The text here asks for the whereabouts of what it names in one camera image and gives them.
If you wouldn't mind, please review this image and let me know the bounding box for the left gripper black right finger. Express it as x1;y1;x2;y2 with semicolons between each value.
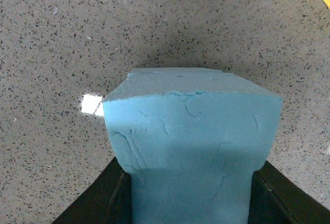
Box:
248;162;329;224

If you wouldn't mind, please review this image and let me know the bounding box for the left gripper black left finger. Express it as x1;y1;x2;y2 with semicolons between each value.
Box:
53;158;132;223

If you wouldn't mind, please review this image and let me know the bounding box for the light blue foam block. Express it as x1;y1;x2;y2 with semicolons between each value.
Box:
103;68;283;223

